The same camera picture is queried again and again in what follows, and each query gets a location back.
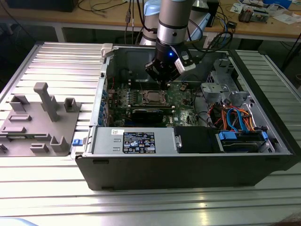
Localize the silver-topped CPU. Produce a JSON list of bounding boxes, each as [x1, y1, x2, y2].
[[147, 91, 162, 101]]

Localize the metal socket cover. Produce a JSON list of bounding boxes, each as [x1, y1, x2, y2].
[[142, 89, 169, 105]]

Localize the CPU socket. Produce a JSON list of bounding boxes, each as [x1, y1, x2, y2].
[[140, 89, 170, 106]]

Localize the green motherboard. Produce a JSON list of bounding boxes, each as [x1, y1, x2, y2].
[[107, 81, 202, 128]]

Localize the black graphics card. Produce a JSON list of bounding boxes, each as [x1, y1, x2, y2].
[[130, 108, 165, 125]]

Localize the metal disk bay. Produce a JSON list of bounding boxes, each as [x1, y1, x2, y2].
[[201, 58, 253, 111]]

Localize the pale blue teach pendant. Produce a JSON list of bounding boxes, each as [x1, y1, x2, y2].
[[190, 12, 212, 42]]

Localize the grey plastic latch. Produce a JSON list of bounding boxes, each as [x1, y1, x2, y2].
[[100, 43, 115, 57]]

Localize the black upright box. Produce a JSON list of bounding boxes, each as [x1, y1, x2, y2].
[[206, 0, 220, 28]]

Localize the wooden desk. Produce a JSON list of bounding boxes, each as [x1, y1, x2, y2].
[[0, 0, 301, 44]]

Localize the silver power supply unit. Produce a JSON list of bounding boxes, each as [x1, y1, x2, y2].
[[90, 127, 177, 155]]

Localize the copper heatsink cooler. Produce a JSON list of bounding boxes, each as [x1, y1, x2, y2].
[[238, 6, 254, 24]]

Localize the black PC case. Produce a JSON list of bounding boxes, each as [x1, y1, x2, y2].
[[74, 43, 301, 191]]

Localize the hard disk in blue carrier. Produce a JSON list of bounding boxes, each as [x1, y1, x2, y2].
[[217, 130, 269, 154]]

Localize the green circuit board device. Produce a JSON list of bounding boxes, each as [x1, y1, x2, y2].
[[253, 8, 269, 24]]

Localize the white papers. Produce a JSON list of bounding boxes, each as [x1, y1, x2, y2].
[[272, 13, 300, 25]]

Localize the blue box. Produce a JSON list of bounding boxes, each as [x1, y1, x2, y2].
[[262, 0, 293, 6]]

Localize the black monitor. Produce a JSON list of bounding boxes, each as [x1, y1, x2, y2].
[[4, 0, 76, 13]]

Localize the grey parts rack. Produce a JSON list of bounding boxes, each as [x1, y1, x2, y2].
[[0, 82, 83, 158]]

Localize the dark-haired person's head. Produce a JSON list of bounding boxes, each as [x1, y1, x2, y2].
[[281, 213, 301, 226]]

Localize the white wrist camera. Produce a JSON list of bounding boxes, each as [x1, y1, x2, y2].
[[174, 48, 197, 73]]

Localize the blue wire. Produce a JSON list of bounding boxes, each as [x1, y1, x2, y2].
[[225, 105, 247, 134]]

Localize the orange wire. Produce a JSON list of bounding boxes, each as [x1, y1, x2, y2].
[[244, 110, 258, 132]]

